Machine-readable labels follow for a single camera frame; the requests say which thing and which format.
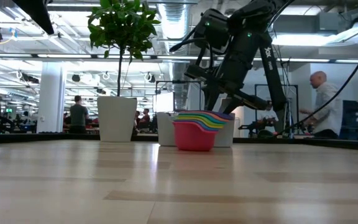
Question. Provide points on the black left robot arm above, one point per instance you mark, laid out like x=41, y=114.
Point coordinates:
x=37, y=12

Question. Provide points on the silver ventilation duct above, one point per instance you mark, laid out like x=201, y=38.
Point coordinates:
x=174, y=21

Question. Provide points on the white plant pot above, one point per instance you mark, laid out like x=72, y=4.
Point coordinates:
x=117, y=118

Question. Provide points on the white column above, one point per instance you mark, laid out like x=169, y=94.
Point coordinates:
x=51, y=99

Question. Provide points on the grey plastic basket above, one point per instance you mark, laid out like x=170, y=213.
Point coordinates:
x=165, y=130

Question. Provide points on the green leafy plant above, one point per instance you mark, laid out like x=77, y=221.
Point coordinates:
x=123, y=28

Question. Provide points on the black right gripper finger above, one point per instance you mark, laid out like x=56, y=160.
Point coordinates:
x=228, y=104
x=211, y=98

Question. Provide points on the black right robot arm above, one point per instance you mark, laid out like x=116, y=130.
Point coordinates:
x=253, y=12

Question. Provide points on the black Godox banner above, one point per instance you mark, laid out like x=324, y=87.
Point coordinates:
x=273, y=77

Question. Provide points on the black metal rack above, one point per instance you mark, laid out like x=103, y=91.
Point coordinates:
x=297, y=102

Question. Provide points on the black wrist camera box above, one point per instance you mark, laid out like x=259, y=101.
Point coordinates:
x=213, y=29

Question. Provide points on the red measuring cup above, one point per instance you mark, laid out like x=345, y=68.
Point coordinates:
x=193, y=137

